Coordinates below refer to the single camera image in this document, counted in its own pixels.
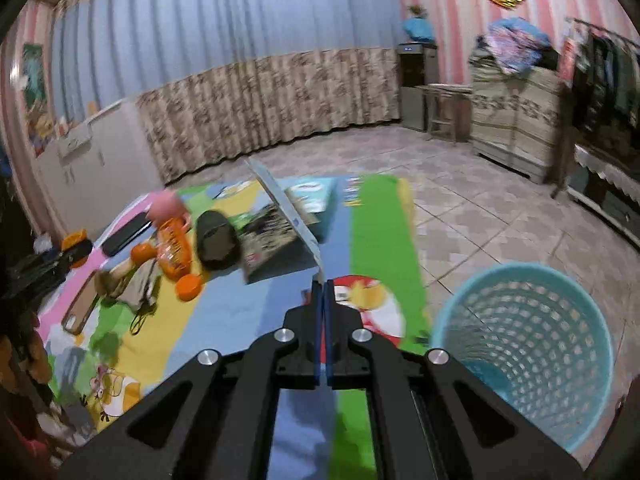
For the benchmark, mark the beige cloth face mask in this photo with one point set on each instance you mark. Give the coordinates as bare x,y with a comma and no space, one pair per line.
132,285

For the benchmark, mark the orange round lid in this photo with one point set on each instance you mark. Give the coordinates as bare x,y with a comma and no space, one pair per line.
187,289
143,252

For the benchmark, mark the light blue tissue box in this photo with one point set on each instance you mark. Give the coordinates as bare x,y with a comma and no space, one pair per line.
312,200

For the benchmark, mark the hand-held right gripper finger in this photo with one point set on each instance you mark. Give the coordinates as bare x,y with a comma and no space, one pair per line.
320,340
330,340

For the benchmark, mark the small potted plant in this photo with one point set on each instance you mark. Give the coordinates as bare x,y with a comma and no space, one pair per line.
416,11

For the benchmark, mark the pink hanging bag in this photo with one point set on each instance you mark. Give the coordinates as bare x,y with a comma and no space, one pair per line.
566,55

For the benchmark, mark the grey water dispenser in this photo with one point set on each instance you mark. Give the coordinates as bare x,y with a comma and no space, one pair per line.
415,90

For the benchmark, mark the pile of folded clothes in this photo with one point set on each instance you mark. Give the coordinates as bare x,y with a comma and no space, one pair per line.
515,45

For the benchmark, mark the low stand with lace cloth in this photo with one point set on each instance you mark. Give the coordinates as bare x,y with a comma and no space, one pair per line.
600,180

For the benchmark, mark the colourful wall poster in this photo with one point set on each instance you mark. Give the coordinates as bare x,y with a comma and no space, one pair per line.
36,95

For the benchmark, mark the white cabinet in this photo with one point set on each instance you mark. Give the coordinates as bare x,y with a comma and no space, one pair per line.
100,160

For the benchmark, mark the dark olive rolled cloth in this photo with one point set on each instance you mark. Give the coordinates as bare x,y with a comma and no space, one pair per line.
217,242

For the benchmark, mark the cabinet under patterned cloth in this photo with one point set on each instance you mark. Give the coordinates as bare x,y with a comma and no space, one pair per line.
515,120

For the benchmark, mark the brown phone case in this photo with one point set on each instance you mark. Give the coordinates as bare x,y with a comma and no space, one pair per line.
80,305

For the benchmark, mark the black remote control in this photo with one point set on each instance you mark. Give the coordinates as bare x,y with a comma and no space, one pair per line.
127,234

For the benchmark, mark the blue water bottle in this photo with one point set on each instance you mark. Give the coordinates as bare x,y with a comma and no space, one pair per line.
419,29

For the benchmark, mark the pink cup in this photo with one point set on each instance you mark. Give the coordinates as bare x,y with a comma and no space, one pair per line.
165,207

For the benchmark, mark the orange snack packet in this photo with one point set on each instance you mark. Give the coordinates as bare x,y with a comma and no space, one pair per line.
175,250

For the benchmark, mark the colourful cartoon play mat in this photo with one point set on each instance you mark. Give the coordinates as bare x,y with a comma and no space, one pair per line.
380,220

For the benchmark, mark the blue curtain with floral band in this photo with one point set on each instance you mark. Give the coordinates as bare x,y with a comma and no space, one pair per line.
225,35

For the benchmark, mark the light blue plastic basket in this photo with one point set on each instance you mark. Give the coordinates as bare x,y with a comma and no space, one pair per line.
525,340

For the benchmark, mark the black and gold snack packet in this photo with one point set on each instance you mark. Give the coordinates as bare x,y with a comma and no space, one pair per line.
270,240

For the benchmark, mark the metal clothes rack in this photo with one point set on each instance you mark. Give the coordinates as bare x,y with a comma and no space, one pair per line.
562,135

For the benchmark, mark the orange and black object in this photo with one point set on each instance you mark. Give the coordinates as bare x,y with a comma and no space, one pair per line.
75,245

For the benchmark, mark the row of hanging clothes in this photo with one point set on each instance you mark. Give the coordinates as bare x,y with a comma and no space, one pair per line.
605,80

